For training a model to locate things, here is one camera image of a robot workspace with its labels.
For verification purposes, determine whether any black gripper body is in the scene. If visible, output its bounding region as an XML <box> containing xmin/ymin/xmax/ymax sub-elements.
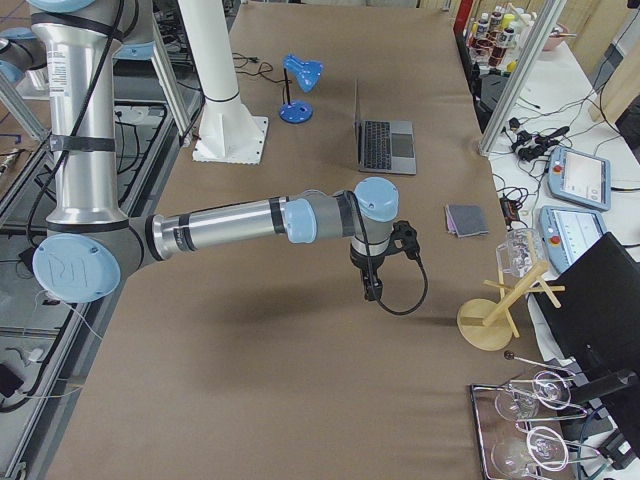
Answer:
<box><xmin>350</xmin><ymin>249</ymin><xmax>385</xmax><ymax>301</ymax></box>

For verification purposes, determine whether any grey laptop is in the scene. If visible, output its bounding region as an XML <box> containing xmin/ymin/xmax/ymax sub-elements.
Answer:
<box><xmin>354</xmin><ymin>80</ymin><xmax>417</xmax><ymax>175</ymax></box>

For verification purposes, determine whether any folded grey cloth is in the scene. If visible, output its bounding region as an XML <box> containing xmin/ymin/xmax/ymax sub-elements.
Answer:
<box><xmin>444</xmin><ymin>204</ymin><xmax>489</xmax><ymax>238</ymax></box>

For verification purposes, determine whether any wooden mug tree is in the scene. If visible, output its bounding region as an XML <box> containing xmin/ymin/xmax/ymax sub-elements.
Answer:
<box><xmin>457</xmin><ymin>261</ymin><xmax>566</xmax><ymax>351</ymax></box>

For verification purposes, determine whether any clear glass mug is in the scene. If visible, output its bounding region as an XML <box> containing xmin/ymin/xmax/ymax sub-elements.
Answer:
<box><xmin>496</xmin><ymin>228</ymin><xmax>547</xmax><ymax>278</ymax></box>

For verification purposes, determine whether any lower teach pendant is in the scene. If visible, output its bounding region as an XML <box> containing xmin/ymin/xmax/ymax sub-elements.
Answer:
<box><xmin>538</xmin><ymin>206</ymin><xmax>607</xmax><ymax>273</ymax></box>

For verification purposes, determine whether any teach pendant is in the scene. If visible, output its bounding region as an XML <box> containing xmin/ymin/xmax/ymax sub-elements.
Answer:
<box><xmin>538</xmin><ymin>206</ymin><xmax>607</xmax><ymax>273</ymax></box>
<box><xmin>548</xmin><ymin>146</ymin><xmax>612</xmax><ymax>211</ymax></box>

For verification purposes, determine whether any blue desk lamp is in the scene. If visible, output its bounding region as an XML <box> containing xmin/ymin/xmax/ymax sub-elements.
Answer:
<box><xmin>279</xmin><ymin>53</ymin><xmax>324</xmax><ymax>124</ymax></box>

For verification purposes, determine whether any upper wine glass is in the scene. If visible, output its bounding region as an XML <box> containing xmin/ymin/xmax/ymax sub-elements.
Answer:
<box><xmin>494</xmin><ymin>370</ymin><xmax>571</xmax><ymax>421</ymax></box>

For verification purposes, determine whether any upper teach pendant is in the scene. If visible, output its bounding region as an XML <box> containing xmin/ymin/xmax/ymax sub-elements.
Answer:
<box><xmin>548</xmin><ymin>146</ymin><xmax>612</xmax><ymax>211</ymax></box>

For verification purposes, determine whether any black monitor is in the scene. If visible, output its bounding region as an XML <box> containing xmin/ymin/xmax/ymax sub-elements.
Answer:
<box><xmin>534</xmin><ymin>232</ymin><xmax>639</xmax><ymax>453</ymax></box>

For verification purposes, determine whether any lower wine glass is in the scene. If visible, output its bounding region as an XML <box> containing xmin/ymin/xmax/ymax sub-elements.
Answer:
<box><xmin>490</xmin><ymin>426</ymin><xmax>569</xmax><ymax>479</ymax></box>

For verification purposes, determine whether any bottle rack with bottles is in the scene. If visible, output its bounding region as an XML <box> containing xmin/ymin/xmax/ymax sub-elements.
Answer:
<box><xmin>463</xmin><ymin>1</ymin><xmax>537</xmax><ymax>74</ymax></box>

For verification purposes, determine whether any braided camera cable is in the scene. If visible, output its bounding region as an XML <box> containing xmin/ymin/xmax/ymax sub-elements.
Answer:
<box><xmin>375</xmin><ymin>254</ymin><xmax>430</xmax><ymax>316</ymax></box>

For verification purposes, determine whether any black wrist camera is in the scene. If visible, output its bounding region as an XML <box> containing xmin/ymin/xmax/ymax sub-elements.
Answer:
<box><xmin>389</xmin><ymin>220</ymin><xmax>420</xmax><ymax>261</ymax></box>

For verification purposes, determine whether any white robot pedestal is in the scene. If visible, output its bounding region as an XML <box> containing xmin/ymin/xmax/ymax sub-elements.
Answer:
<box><xmin>179</xmin><ymin>0</ymin><xmax>269</xmax><ymax>165</ymax></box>

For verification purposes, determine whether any lamp power cord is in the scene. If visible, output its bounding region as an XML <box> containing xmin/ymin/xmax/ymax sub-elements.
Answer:
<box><xmin>232</xmin><ymin>52</ymin><xmax>286</xmax><ymax>87</ymax></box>

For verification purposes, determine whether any aluminium frame post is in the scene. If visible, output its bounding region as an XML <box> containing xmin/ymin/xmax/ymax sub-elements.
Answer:
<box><xmin>478</xmin><ymin>0</ymin><xmax>567</xmax><ymax>158</ymax></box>

